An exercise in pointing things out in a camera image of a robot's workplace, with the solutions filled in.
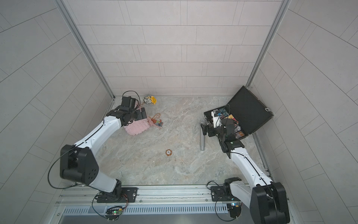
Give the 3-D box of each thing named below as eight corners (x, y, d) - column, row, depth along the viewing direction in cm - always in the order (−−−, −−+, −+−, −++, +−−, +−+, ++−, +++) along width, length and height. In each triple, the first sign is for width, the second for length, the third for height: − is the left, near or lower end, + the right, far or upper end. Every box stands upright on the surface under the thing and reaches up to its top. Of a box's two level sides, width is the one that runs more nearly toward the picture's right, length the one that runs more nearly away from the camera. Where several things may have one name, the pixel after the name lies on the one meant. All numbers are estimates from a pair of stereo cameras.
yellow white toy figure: (144, 104, 113) (142, 99, 108) (145, 100, 115) (144, 95, 111) (156, 104, 113) (154, 100, 108) (156, 100, 116) (155, 95, 111)
